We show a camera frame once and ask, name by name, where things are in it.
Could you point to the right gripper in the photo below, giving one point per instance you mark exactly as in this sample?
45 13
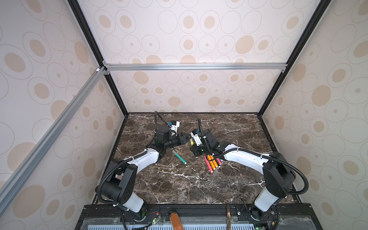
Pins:
198 148

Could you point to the pink marker pen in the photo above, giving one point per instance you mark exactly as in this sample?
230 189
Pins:
208 164

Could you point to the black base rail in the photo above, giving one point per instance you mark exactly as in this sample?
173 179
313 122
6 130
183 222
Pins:
199 217

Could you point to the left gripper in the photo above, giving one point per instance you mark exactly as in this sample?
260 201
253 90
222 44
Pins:
182 135

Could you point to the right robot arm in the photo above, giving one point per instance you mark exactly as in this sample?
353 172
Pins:
280 177

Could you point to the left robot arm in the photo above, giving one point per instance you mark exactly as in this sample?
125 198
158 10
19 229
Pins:
116 187

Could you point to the horizontal aluminium rail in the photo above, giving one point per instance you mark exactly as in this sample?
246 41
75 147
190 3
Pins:
196 67

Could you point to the green marker pen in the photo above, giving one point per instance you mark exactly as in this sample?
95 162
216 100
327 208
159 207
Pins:
179 157

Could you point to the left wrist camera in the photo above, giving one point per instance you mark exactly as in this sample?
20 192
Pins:
163 133

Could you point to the diagonal aluminium rail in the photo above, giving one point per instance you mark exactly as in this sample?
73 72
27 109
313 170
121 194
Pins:
29 164

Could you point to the orange-brown handle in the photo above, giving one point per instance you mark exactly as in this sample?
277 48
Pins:
175 221

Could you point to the brown thin stick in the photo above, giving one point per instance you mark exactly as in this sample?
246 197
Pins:
228 216

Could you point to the orange marker pen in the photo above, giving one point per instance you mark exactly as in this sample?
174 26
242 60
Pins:
215 162
209 159

